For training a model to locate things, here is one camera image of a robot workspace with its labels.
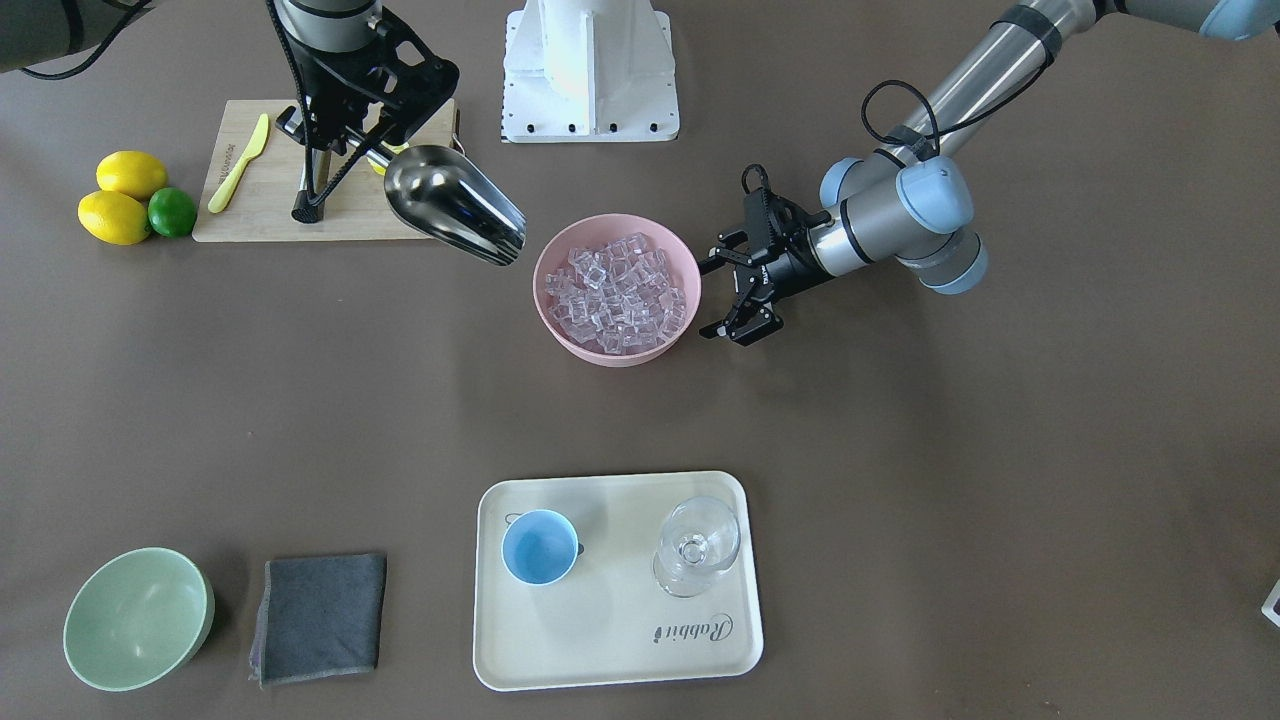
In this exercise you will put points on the pink bowl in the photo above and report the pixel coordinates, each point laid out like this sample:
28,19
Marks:
595,231

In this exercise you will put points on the mint green bowl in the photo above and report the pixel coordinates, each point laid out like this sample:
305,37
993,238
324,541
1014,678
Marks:
137,619

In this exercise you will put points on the clear ice cubes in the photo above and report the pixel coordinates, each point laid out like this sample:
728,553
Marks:
618,299

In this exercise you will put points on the green lime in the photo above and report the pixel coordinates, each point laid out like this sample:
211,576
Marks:
172,212

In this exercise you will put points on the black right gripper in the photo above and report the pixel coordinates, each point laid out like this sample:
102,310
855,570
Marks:
322,112

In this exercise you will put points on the silver black muddler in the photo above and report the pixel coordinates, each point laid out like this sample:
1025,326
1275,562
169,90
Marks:
304,210

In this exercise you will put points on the bamboo cutting board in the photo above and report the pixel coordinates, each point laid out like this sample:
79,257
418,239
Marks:
260,210

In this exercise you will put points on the clear wine glass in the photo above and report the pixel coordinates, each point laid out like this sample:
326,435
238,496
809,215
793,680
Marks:
699,542

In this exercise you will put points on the yellow plastic knife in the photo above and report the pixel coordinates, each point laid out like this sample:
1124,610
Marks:
226,190

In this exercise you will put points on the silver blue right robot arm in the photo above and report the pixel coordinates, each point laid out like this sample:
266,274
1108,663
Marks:
60,39

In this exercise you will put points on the yellow lemon near edge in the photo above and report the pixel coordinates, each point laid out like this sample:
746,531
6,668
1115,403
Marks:
114,217

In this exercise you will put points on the yellow lemon beside lime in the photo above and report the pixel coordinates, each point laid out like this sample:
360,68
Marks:
137,174

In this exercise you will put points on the silver metal ice scoop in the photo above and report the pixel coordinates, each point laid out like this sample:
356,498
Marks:
439,192

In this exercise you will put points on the light blue cup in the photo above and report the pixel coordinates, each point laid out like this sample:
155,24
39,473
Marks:
540,547

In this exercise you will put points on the cream serving tray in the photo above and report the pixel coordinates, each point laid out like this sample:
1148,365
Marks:
608,621

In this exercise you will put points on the dark grey folded cloth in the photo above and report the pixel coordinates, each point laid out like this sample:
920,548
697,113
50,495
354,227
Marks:
319,617

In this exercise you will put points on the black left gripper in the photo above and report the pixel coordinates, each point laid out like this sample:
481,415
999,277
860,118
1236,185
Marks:
795,264

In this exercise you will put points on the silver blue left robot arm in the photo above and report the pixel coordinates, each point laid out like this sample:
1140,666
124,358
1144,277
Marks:
908,201

